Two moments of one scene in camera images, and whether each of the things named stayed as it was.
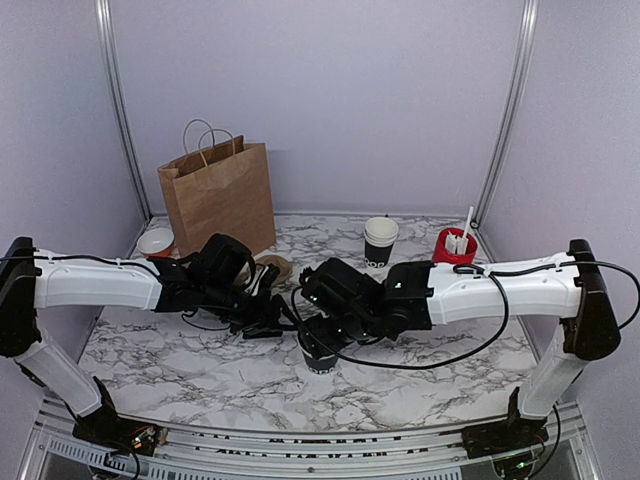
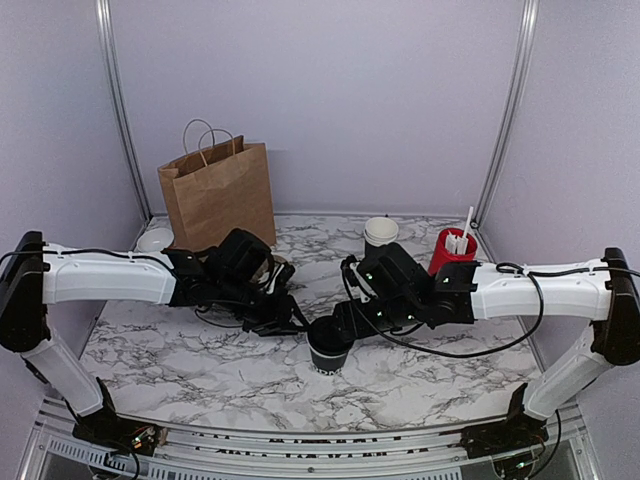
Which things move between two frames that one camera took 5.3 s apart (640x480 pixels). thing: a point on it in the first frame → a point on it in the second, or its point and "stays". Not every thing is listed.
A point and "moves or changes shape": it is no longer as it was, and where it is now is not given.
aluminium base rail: (55, 452) stays
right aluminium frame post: (523, 62) stays
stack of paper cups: (380, 234) stays
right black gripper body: (353, 332) → (397, 313)
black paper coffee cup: (321, 366) moves or changes shape
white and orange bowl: (155, 242) stays
